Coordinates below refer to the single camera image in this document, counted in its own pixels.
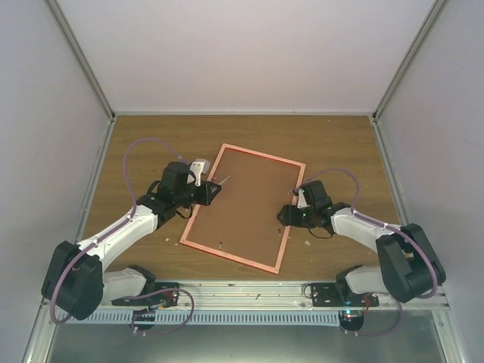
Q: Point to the grey slotted cable duct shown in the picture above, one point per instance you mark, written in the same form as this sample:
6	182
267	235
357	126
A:
212	317

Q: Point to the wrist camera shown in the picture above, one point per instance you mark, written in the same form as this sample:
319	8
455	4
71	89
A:
198	168
300	198

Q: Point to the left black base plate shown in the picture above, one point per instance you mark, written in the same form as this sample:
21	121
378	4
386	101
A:
166	299

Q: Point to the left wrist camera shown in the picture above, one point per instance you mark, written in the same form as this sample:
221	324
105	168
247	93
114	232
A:
198	168

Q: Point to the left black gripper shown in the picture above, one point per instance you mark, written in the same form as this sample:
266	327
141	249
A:
208	196

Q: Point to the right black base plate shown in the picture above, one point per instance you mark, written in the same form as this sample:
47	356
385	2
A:
337	294

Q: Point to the aluminium rail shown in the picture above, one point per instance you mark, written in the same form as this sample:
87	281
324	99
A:
226	295

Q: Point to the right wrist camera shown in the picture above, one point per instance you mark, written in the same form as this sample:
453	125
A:
300	198

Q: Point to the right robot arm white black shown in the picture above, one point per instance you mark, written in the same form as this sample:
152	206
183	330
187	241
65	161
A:
408	265

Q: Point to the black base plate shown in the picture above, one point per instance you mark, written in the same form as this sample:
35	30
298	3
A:
166	299
337	294

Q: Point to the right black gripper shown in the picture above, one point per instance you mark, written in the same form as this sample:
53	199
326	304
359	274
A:
290	217

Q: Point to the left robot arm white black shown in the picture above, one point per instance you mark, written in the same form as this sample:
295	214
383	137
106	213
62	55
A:
77	279

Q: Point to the red picture frame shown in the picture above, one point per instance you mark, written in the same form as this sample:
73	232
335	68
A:
280	261

